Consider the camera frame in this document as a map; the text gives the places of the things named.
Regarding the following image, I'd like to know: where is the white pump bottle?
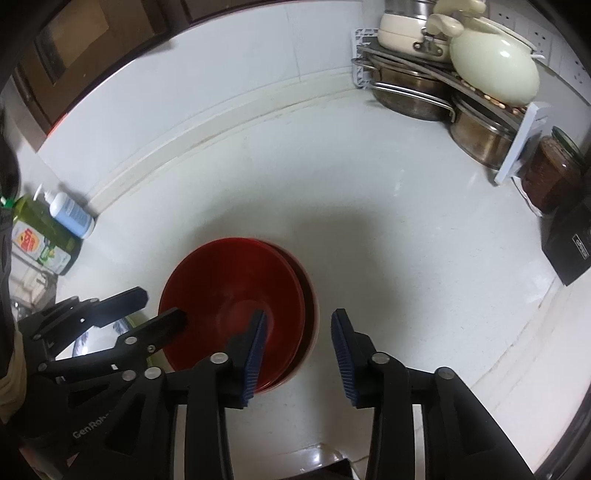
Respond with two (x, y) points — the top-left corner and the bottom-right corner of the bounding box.
(34, 184), (96, 240)

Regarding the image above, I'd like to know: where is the red and black bowl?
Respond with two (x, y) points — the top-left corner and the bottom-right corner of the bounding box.
(158, 237), (308, 393)

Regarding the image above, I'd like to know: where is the small steel pot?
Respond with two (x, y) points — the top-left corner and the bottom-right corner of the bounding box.
(449, 95), (518, 169)

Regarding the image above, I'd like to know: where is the blue floral white plate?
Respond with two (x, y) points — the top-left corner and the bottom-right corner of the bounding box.
(74, 316), (139, 358)

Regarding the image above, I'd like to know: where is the cream round casserole pot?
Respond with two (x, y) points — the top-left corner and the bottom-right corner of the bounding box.
(449, 18), (541, 106)

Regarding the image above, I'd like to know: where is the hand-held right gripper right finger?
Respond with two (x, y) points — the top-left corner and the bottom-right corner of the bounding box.
(331, 308), (532, 480)

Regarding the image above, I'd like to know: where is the white wall socket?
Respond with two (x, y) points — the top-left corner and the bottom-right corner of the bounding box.
(526, 16), (555, 65)
(560, 44), (589, 90)

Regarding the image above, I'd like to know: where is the glass jar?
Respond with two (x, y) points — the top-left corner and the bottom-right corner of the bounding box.
(522, 126), (585, 215)

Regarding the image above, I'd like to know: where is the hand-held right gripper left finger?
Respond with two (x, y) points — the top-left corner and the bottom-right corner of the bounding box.
(62, 308), (269, 480)

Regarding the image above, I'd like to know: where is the cream saucepan with steamer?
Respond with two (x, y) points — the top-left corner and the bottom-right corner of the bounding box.
(379, 0), (485, 63)

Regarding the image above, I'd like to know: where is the green dish soap bottle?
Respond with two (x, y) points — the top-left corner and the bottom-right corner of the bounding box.
(2, 194), (81, 277)

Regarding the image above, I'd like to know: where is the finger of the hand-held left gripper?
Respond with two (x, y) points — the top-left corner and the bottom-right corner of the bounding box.
(39, 308), (188, 374)
(18, 286), (149, 358)

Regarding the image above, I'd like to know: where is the dark wooden window frame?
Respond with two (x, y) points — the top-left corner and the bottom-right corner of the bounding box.
(9, 0), (296, 139)

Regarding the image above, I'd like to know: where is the pink bowl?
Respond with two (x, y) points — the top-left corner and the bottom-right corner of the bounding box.
(259, 240), (320, 393)

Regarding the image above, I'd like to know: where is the wide steel pot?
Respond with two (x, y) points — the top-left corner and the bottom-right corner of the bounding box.
(351, 58), (455, 122)

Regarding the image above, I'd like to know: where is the black knife block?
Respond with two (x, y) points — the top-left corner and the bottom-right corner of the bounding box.
(541, 198), (591, 287)

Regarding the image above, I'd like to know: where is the white and steel pot rack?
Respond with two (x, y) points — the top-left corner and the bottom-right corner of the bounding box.
(353, 28), (552, 186)

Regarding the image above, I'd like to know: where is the person's left forearm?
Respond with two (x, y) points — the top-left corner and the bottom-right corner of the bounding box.
(0, 332), (26, 423)

